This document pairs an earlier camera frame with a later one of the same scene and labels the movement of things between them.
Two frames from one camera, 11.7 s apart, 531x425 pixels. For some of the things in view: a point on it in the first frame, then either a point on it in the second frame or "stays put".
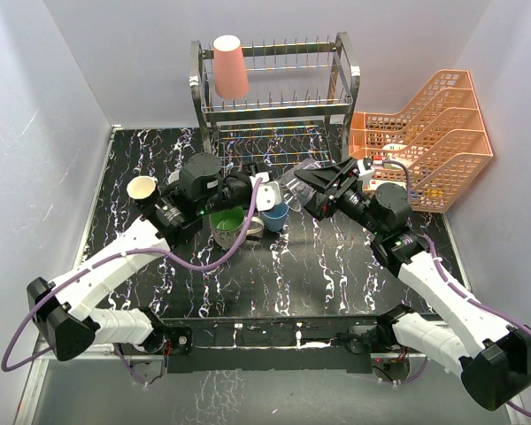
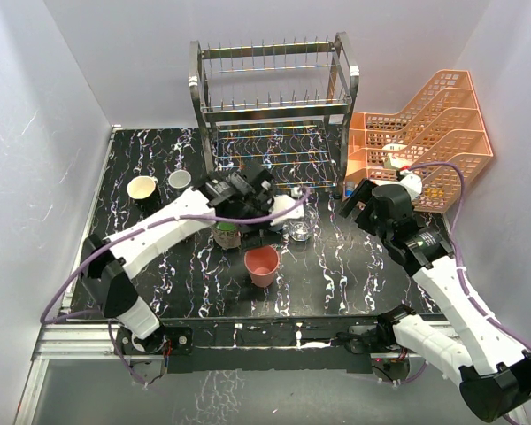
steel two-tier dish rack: x=295 y=112 stays put
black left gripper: x=245 y=176 to x=250 y=235
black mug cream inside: x=142 y=189 stays put
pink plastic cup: x=231 y=80 to x=261 y=263
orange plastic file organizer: x=431 y=148 stays put
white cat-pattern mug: x=227 y=225 stays put
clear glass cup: x=295 y=189 to x=300 y=229
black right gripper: x=320 y=206 to x=361 y=193
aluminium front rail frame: x=286 y=343 stays put
